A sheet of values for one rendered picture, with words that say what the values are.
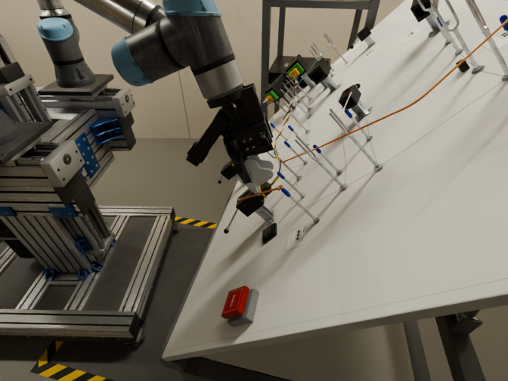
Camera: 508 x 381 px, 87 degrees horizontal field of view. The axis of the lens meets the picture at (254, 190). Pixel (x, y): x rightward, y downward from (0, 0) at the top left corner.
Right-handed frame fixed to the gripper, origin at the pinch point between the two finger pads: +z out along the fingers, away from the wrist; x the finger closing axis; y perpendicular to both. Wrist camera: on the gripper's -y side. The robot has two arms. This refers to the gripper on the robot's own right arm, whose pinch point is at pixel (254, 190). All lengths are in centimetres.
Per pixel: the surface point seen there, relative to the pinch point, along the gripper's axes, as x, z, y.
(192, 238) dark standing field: 102, 79, -84
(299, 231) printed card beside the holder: -6.3, 8.4, 6.9
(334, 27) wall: 233, -10, 67
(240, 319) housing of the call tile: -19.9, 12.8, -6.0
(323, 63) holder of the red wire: 52, -11, 26
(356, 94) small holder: 18.2, -7.0, 27.2
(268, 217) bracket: 4.6, 10.8, -0.4
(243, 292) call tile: -16.7, 10.3, -4.9
